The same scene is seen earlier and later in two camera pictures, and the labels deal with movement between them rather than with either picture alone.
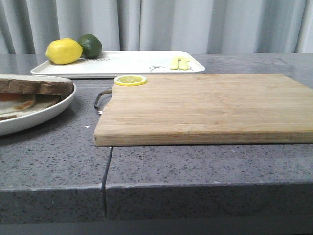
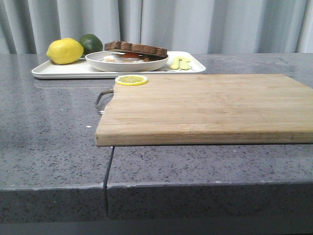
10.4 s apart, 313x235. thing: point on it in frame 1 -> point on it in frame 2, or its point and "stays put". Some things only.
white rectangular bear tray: [112, 64] stays put
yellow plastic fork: [174, 64] stays put
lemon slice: [130, 80] stays put
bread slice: [34, 85] -> [119, 45]
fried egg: [7, 106] -> [127, 57]
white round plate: [9, 125] -> [95, 59]
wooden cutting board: [272, 108] stays put
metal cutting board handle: [100, 110] stays put
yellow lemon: [64, 51] stays put
